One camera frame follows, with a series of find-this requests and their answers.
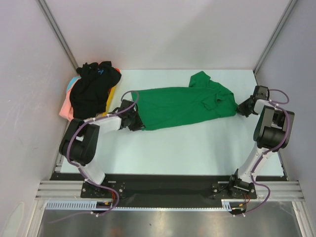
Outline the white slotted cable duct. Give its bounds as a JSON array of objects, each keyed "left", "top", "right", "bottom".
[{"left": 45, "top": 199, "right": 245, "bottom": 212}]

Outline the aluminium front rail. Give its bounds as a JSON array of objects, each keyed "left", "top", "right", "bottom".
[{"left": 35, "top": 181, "right": 305, "bottom": 201}]

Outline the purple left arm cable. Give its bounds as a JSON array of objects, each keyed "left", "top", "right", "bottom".
[{"left": 48, "top": 90, "right": 139, "bottom": 223}]

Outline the light blue t-shirt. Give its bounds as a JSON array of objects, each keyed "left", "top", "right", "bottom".
[{"left": 66, "top": 76, "right": 81, "bottom": 92}]

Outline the aluminium corner frame post right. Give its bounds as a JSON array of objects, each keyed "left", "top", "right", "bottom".
[{"left": 253, "top": 0, "right": 299, "bottom": 76}]

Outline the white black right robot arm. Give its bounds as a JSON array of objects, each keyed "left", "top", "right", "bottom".
[{"left": 228, "top": 85, "right": 295, "bottom": 198}]

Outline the black t-shirt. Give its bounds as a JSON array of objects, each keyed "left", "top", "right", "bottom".
[{"left": 70, "top": 61, "right": 121, "bottom": 119}]

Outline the aluminium corner frame post left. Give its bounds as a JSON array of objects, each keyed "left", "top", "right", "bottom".
[{"left": 36, "top": 0, "right": 79, "bottom": 70}]

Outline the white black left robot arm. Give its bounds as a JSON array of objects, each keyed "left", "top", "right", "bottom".
[{"left": 59, "top": 99, "right": 145, "bottom": 198}]

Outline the aluminium corner frame post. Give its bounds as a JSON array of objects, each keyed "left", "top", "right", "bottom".
[
  {"left": 36, "top": 0, "right": 79, "bottom": 70},
  {"left": 253, "top": 0, "right": 299, "bottom": 76}
]

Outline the pink t-shirt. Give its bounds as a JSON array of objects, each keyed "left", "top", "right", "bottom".
[{"left": 59, "top": 90, "right": 74, "bottom": 121}]

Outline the green t-shirt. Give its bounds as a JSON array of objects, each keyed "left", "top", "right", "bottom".
[{"left": 131, "top": 71, "right": 237, "bottom": 131}]

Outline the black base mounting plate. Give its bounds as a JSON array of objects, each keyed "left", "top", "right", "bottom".
[{"left": 50, "top": 172, "right": 289, "bottom": 209}]

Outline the yellow t-shirt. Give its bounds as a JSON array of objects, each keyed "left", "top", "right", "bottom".
[{"left": 97, "top": 86, "right": 116, "bottom": 118}]

